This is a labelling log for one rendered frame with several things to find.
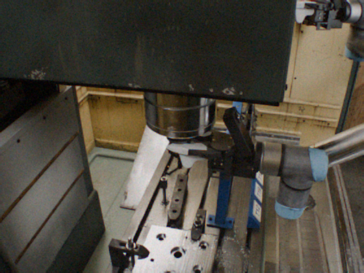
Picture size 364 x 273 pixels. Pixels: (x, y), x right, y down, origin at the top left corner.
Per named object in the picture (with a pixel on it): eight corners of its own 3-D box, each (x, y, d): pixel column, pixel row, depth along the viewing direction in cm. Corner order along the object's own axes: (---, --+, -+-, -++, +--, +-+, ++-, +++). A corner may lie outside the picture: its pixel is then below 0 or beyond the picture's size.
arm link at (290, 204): (303, 195, 86) (313, 164, 80) (302, 225, 77) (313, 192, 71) (275, 190, 88) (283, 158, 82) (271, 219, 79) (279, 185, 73)
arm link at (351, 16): (363, 1, 85) (344, -4, 92) (351, 0, 84) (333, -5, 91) (358, 26, 89) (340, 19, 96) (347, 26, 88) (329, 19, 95)
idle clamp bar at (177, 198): (188, 186, 142) (188, 174, 139) (179, 232, 120) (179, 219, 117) (176, 185, 143) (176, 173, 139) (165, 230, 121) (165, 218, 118)
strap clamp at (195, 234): (205, 230, 121) (207, 201, 113) (197, 257, 110) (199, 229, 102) (196, 228, 121) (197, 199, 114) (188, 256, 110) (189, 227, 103)
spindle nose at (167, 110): (160, 100, 84) (159, 54, 77) (223, 110, 79) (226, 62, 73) (132, 132, 71) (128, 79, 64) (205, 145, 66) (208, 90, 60)
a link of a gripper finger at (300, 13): (286, 24, 83) (314, 24, 86) (289, 2, 80) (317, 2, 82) (281, 21, 86) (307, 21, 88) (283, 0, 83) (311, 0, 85)
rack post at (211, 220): (233, 219, 125) (242, 156, 110) (232, 229, 121) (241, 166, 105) (208, 215, 127) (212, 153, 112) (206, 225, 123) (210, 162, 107)
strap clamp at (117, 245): (152, 266, 107) (149, 238, 99) (149, 274, 104) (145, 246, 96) (116, 258, 109) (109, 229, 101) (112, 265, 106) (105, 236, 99)
